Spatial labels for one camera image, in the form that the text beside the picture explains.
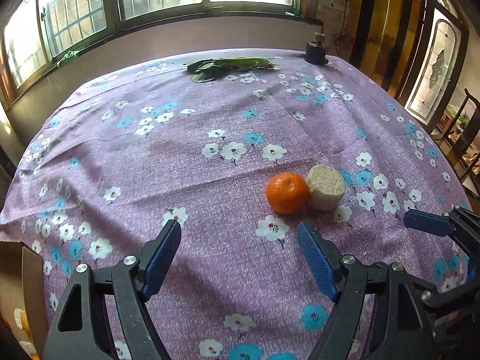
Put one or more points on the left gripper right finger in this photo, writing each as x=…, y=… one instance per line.
x=399, y=326

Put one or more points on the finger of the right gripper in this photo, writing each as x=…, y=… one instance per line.
x=460, y=224

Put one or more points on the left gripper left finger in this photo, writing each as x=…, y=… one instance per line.
x=80, y=328

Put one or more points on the round beige sugarcane chunk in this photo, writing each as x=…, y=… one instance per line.
x=326, y=188

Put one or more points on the small orange tangerine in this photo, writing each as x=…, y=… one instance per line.
x=24, y=322

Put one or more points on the dark wooden chair right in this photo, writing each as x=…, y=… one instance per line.
x=459, y=142

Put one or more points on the cardboard box tray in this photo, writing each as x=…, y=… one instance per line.
x=22, y=287

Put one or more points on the stained glass door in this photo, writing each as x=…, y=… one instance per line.
x=437, y=63

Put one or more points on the purple floral tablecloth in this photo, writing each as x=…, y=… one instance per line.
x=128, y=151

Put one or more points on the small black jar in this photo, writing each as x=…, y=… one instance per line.
x=315, y=52

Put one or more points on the green bottle on sill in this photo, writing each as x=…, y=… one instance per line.
x=296, y=6

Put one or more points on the green cloth on sill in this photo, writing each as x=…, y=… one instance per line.
x=68, y=56

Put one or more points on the green leafy vegetable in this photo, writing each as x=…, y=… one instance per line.
x=210, y=69

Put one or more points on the window with metal bars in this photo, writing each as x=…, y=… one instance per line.
x=35, y=34

